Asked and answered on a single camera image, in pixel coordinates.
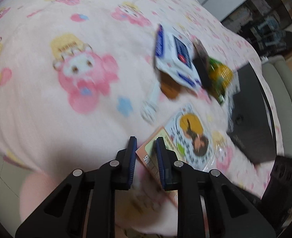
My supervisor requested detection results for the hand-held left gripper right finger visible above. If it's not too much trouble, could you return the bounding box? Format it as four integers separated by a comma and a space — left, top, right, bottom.
155, 136, 276, 238

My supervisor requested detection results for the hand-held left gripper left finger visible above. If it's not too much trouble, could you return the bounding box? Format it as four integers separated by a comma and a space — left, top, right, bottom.
15, 136, 138, 238

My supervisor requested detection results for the orange edged cartoon packet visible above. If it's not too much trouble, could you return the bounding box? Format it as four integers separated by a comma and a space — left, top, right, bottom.
135, 104, 234, 207

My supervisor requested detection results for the black cardboard box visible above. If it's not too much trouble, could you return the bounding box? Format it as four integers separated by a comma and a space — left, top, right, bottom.
226, 62, 284, 165

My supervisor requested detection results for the white plastic fork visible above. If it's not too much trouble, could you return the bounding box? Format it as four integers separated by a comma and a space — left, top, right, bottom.
140, 79, 161, 123

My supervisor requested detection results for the brown round object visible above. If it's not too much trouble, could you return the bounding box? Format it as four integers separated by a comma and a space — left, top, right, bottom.
159, 73, 182, 101

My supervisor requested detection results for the grey padded headboard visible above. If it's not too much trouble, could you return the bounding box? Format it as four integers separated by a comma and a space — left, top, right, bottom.
260, 55, 292, 169

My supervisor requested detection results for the dark brown snack packet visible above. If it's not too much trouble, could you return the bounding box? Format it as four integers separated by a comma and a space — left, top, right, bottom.
192, 38, 212, 91

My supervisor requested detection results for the corn cob packet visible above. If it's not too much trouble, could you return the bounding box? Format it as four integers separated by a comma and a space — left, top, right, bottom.
207, 57, 234, 105

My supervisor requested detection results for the white and blue packet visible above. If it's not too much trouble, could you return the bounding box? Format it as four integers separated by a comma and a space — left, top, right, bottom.
154, 23, 202, 90

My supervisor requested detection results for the pink printed blanket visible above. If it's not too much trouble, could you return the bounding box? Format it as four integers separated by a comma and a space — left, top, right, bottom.
0, 0, 285, 237

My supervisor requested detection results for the blue plush toy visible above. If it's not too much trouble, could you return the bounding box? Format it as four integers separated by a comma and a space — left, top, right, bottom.
257, 15, 288, 50

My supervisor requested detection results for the dark glass cabinet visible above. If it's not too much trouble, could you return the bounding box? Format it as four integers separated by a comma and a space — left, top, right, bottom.
220, 0, 292, 57

